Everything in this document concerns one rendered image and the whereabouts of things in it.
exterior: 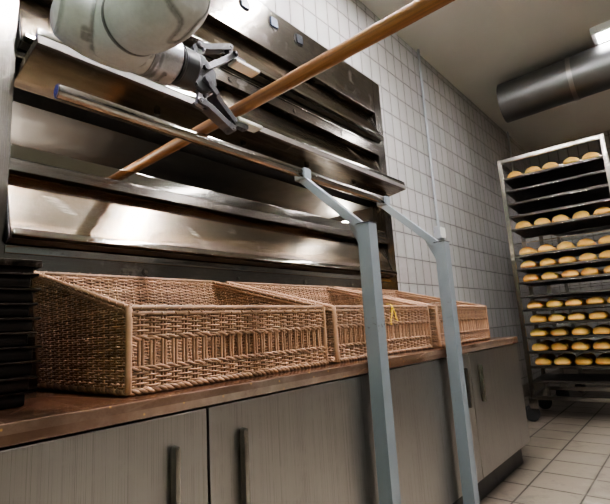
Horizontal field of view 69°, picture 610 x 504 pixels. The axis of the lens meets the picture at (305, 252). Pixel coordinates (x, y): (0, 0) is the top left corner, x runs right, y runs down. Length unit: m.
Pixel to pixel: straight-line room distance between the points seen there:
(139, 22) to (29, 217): 0.71
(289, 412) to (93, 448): 0.41
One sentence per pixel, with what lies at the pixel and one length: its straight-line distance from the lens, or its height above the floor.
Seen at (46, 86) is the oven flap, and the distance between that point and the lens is 1.46.
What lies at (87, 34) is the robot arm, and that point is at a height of 1.15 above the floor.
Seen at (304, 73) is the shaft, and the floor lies 1.18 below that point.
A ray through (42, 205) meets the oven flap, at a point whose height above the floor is 1.03.
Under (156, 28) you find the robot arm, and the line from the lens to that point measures 0.72.
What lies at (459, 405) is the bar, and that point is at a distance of 1.63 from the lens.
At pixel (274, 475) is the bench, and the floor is 0.39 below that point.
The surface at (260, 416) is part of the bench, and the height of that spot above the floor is 0.51.
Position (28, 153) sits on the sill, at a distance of 1.37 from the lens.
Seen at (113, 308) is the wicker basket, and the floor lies 0.73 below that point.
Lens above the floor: 0.67
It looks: 10 degrees up
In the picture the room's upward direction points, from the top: 3 degrees counter-clockwise
